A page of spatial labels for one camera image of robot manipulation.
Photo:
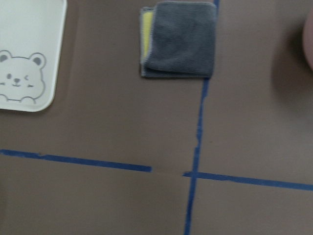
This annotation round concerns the pink bowl of ice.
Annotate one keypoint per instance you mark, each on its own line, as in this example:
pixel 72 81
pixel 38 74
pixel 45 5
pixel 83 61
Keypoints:
pixel 307 39

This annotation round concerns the grey and yellow folded cloth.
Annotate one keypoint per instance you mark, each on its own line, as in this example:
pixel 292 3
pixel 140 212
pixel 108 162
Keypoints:
pixel 177 39

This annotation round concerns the cream bear tray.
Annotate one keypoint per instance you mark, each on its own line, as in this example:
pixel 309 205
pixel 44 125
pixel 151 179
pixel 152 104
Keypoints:
pixel 31 36

